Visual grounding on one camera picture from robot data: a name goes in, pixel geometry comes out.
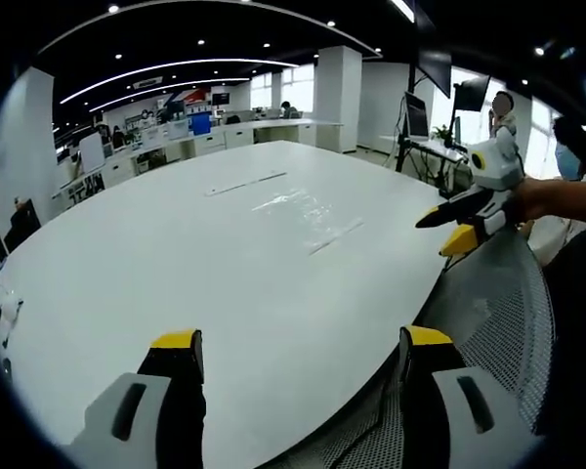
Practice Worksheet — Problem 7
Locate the white crumpled object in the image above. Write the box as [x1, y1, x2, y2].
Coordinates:
[0, 291, 26, 346]

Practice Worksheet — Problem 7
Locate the person's right hand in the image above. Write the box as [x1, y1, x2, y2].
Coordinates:
[510, 175, 575, 229]

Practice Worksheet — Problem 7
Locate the person's dark clothed torso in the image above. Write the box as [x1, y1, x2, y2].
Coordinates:
[534, 217, 586, 439]

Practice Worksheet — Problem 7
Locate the white side desk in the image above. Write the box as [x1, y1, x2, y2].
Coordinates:
[379, 133, 471, 164]

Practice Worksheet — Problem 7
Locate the computer monitor with lit screen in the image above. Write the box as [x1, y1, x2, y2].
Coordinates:
[402, 90, 431, 142]

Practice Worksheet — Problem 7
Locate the large black hanging screen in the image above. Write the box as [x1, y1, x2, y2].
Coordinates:
[415, 19, 454, 98]

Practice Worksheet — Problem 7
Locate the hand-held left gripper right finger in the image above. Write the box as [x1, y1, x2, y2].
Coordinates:
[398, 324, 551, 469]

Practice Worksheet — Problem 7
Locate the blue sign board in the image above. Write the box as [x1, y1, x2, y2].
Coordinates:
[190, 112, 212, 137]

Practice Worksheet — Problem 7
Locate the white square column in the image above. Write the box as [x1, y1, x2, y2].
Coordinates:
[314, 45, 364, 153]

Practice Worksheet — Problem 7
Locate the black office chair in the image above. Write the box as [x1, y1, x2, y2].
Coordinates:
[3, 196, 43, 254]

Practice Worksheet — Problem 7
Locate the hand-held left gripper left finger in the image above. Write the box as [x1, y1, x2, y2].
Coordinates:
[67, 327, 208, 469]

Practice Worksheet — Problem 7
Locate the long white office counter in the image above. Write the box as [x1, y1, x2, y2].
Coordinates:
[52, 116, 347, 197]

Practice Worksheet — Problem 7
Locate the grey mesh office chair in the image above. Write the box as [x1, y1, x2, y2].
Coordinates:
[316, 225, 559, 469]

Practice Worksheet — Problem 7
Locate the clear resealable plastic bag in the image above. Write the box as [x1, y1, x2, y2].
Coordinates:
[251, 188, 367, 256]

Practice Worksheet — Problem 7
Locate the person's masked head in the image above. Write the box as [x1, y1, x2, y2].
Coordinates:
[551, 115, 586, 181]

